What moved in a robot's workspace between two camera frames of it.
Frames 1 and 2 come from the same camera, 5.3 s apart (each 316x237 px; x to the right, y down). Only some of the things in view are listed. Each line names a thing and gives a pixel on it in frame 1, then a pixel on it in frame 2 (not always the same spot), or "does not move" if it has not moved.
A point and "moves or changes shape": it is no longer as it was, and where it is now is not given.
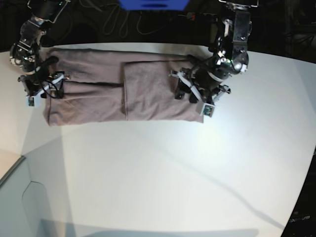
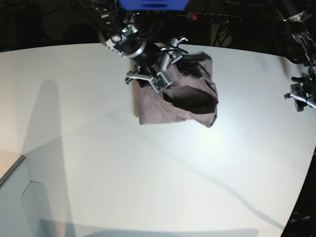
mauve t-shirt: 101,86 moves or changes shape
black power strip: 202,17 does not move
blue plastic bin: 154,5 does not move
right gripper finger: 182,89 to 299,105
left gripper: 36,87 to 169,56
